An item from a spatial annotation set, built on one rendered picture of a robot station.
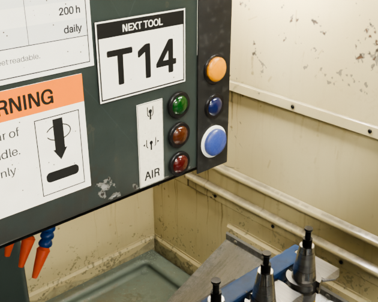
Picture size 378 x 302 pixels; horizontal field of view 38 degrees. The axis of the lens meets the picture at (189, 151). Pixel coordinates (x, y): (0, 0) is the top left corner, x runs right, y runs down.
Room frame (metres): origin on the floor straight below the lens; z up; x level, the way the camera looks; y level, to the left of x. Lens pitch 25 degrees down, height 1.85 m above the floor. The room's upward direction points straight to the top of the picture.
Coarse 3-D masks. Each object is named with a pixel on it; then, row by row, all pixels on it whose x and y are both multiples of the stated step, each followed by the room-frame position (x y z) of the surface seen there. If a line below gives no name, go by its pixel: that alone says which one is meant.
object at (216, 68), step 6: (216, 60) 0.54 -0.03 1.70; (222, 60) 0.54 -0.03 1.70; (210, 66) 0.53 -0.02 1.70; (216, 66) 0.53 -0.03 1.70; (222, 66) 0.54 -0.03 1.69; (210, 72) 0.53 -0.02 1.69; (216, 72) 0.53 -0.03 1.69; (222, 72) 0.54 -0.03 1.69; (210, 78) 0.53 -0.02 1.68; (216, 78) 0.54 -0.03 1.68
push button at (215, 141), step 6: (210, 132) 0.54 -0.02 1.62; (216, 132) 0.54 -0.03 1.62; (222, 132) 0.54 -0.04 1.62; (210, 138) 0.53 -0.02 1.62; (216, 138) 0.54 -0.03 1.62; (222, 138) 0.54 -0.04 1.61; (210, 144) 0.53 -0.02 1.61; (216, 144) 0.53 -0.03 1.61; (222, 144) 0.54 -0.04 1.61; (210, 150) 0.53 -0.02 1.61; (216, 150) 0.54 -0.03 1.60; (222, 150) 0.54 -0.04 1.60
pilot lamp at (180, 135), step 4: (180, 128) 0.51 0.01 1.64; (184, 128) 0.51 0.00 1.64; (176, 132) 0.50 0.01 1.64; (180, 132) 0.51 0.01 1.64; (184, 132) 0.51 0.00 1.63; (176, 136) 0.50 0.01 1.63; (180, 136) 0.50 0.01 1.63; (184, 136) 0.51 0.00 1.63; (176, 140) 0.50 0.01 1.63; (180, 140) 0.51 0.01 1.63; (184, 140) 0.51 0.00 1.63
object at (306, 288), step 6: (288, 270) 0.83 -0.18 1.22; (288, 276) 0.81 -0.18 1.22; (318, 276) 0.81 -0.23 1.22; (288, 282) 0.80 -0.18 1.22; (294, 282) 0.80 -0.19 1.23; (318, 282) 0.80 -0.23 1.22; (294, 288) 0.79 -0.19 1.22; (300, 288) 0.79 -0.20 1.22; (306, 288) 0.78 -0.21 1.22; (312, 288) 0.78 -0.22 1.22; (318, 288) 0.80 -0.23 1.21; (306, 294) 0.79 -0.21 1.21
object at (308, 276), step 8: (304, 248) 0.80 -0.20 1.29; (312, 248) 0.80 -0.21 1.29; (296, 256) 0.81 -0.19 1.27; (304, 256) 0.80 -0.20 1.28; (312, 256) 0.80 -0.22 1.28; (296, 264) 0.81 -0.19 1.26; (304, 264) 0.80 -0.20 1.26; (312, 264) 0.80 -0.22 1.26; (296, 272) 0.80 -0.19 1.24; (304, 272) 0.80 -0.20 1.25; (312, 272) 0.80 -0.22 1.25; (296, 280) 0.80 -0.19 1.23; (304, 280) 0.79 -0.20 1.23; (312, 280) 0.80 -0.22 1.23
